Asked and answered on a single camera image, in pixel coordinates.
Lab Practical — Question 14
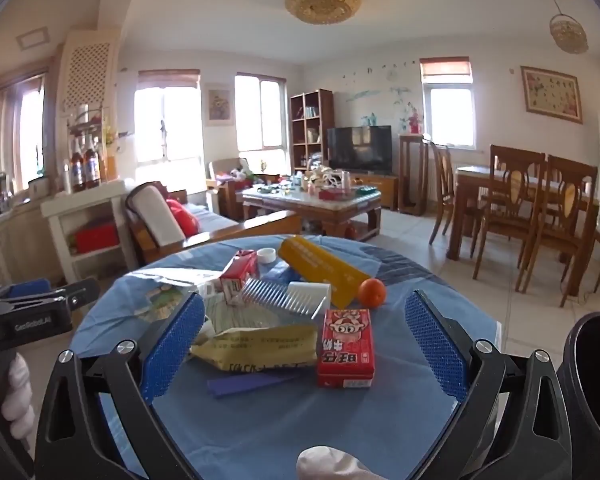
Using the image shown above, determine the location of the gold pendant lamp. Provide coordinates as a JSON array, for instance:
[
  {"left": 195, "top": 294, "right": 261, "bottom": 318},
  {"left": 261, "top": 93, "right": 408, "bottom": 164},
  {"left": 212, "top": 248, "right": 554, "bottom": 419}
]
[{"left": 545, "top": 0, "right": 590, "bottom": 55}]

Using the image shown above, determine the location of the small framed flower picture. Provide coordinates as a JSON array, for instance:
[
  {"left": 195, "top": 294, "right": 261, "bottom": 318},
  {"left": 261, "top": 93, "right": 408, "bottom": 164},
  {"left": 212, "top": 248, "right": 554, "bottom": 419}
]
[{"left": 204, "top": 83, "right": 235, "bottom": 127}]

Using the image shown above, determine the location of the framed floral picture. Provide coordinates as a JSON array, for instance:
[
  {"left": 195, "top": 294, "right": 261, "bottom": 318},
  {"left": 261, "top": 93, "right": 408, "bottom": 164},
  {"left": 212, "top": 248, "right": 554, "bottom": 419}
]
[{"left": 520, "top": 65, "right": 583, "bottom": 125}]

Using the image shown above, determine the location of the wooden coffee table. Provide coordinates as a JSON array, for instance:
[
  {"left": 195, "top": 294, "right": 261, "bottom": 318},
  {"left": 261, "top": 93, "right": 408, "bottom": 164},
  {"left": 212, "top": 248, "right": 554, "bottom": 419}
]
[{"left": 241, "top": 185, "right": 383, "bottom": 241}]

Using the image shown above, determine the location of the white plastic comb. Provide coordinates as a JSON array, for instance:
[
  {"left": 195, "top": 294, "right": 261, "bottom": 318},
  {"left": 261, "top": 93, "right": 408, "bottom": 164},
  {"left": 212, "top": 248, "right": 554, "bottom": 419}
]
[{"left": 240, "top": 277, "right": 332, "bottom": 317}]

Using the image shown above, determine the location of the wooden sofa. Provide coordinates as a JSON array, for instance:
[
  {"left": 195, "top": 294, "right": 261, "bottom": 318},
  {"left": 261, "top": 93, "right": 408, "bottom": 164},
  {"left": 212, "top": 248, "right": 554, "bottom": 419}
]
[{"left": 125, "top": 180, "right": 301, "bottom": 266}]

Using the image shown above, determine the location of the wooden bookshelf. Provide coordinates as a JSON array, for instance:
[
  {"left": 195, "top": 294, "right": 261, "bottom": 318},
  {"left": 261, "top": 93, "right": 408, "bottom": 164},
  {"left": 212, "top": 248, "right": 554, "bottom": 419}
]
[{"left": 289, "top": 89, "right": 335, "bottom": 173}]

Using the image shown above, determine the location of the clear plastic wrapper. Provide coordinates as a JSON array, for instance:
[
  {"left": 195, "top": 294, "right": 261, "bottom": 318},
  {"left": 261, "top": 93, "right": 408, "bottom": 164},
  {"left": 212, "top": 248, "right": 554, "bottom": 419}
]
[{"left": 200, "top": 300, "right": 301, "bottom": 333}]

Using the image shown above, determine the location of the purple sachet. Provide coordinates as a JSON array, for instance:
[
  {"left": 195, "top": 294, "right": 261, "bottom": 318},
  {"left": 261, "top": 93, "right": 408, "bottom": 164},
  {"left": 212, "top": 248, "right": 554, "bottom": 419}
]
[{"left": 206, "top": 370, "right": 306, "bottom": 400}]

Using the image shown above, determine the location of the white lattice panel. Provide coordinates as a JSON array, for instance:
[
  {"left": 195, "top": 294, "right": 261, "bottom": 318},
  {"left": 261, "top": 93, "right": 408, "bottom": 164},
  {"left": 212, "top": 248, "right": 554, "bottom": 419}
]
[{"left": 55, "top": 30, "right": 121, "bottom": 183}]

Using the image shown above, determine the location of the flat screen television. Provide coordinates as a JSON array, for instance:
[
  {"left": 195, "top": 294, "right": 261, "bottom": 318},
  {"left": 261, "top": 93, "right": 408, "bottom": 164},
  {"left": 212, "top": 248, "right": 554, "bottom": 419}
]
[{"left": 326, "top": 125, "right": 394, "bottom": 176}]

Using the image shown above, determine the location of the wood framed window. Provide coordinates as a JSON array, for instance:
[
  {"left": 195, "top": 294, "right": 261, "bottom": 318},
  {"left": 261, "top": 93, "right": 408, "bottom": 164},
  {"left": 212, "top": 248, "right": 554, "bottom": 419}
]
[{"left": 0, "top": 72, "right": 48, "bottom": 186}]

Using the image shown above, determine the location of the blue packet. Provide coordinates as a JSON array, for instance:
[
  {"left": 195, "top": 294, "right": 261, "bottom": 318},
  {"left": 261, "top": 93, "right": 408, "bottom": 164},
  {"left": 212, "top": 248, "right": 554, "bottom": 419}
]
[{"left": 260, "top": 265, "right": 301, "bottom": 286}]

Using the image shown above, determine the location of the gold crystal ceiling lamp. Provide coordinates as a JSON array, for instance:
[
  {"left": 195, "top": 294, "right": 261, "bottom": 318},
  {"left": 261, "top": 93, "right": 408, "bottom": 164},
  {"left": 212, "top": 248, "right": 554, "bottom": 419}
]
[{"left": 285, "top": 0, "right": 362, "bottom": 25}]

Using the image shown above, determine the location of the red milk carton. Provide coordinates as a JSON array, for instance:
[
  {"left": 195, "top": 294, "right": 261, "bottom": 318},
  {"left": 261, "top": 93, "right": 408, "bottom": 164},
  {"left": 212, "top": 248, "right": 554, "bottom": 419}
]
[{"left": 316, "top": 308, "right": 376, "bottom": 389}]

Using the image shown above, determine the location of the blue star-print tablecloth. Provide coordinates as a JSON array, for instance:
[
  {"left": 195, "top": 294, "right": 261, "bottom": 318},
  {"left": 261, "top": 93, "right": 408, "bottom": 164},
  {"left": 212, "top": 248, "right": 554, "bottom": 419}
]
[{"left": 70, "top": 234, "right": 503, "bottom": 480}]

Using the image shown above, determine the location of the wooden television cabinet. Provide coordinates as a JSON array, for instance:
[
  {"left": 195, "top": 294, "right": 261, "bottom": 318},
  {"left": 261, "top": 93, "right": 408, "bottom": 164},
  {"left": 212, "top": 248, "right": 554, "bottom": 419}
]
[{"left": 350, "top": 172, "right": 400, "bottom": 211}]

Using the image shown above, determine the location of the orange fruit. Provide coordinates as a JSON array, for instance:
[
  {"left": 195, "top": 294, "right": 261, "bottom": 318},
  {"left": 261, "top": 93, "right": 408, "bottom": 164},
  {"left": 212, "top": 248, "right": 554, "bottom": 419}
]
[{"left": 357, "top": 277, "right": 387, "bottom": 307}]

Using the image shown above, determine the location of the small red white carton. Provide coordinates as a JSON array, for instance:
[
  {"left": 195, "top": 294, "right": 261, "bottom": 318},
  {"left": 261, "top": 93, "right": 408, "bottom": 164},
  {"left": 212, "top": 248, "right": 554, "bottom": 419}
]
[{"left": 219, "top": 250, "right": 259, "bottom": 307}]

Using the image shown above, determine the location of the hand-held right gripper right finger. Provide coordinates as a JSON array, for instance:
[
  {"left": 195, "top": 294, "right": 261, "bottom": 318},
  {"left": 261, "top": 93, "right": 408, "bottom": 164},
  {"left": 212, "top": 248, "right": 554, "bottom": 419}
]
[{"left": 404, "top": 289, "right": 573, "bottom": 480}]

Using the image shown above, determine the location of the wooden armchair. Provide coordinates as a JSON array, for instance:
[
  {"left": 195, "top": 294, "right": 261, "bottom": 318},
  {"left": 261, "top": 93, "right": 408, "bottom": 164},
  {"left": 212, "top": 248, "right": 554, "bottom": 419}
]
[{"left": 207, "top": 157, "right": 253, "bottom": 221}]

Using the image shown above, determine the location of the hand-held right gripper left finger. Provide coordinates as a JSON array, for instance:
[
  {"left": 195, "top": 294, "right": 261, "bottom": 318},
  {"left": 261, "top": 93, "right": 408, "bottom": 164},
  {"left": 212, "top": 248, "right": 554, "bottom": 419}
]
[{"left": 34, "top": 291, "right": 206, "bottom": 480}]

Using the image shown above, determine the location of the red box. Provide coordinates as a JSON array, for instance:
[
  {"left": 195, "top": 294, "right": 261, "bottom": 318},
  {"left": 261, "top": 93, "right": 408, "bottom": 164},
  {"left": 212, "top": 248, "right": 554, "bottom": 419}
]
[{"left": 75, "top": 224, "right": 120, "bottom": 255}]

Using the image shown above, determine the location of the white shelf unit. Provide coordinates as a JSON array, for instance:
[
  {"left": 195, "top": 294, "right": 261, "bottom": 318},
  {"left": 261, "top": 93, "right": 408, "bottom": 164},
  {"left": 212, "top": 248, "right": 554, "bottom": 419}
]
[{"left": 41, "top": 178, "right": 136, "bottom": 283}]

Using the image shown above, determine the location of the beer bottle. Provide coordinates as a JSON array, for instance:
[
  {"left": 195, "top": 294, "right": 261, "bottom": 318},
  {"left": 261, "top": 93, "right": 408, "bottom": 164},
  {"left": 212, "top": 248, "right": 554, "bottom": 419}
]
[
  {"left": 70, "top": 135, "right": 87, "bottom": 192},
  {"left": 84, "top": 132, "right": 102, "bottom": 188}
]

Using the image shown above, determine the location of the yellow paper packet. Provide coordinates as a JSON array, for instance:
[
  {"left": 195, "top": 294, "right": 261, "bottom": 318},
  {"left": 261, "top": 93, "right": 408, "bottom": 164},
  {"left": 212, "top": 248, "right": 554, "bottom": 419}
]
[{"left": 189, "top": 323, "right": 320, "bottom": 374}]

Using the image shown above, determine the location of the green cylindrical can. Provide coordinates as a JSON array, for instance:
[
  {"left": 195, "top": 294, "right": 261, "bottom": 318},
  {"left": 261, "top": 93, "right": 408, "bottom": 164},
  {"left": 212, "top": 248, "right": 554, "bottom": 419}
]
[{"left": 140, "top": 282, "right": 201, "bottom": 322}]

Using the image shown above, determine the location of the person's left hand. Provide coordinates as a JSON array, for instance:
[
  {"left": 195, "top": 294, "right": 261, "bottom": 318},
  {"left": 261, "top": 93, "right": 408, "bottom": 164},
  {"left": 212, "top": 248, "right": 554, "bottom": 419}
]
[{"left": 0, "top": 354, "right": 37, "bottom": 439}]

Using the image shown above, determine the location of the red cushion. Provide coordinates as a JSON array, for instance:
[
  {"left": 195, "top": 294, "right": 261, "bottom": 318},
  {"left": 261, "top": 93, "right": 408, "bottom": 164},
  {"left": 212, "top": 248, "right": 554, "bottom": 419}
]
[{"left": 166, "top": 199, "right": 201, "bottom": 237}]

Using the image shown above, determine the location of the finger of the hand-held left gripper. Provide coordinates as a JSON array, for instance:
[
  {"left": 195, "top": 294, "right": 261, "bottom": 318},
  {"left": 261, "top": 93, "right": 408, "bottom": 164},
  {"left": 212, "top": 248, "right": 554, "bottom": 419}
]
[
  {"left": 0, "top": 279, "right": 54, "bottom": 302},
  {"left": 44, "top": 277, "right": 102, "bottom": 318}
]

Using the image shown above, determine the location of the wooden dining table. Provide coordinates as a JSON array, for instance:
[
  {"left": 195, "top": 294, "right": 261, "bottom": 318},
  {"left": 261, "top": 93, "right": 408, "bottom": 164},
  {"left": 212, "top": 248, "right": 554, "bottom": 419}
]
[{"left": 447, "top": 165, "right": 600, "bottom": 297}]

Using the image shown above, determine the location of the tall wooden plant stand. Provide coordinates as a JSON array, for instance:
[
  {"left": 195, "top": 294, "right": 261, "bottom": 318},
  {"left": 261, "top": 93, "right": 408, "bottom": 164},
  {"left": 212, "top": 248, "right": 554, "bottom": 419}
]
[{"left": 397, "top": 132, "right": 431, "bottom": 217}]

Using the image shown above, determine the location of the long yellow box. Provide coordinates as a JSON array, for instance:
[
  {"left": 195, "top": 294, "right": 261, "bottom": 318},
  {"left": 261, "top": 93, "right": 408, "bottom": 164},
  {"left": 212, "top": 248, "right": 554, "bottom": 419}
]
[{"left": 279, "top": 235, "right": 371, "bottom": 309}]

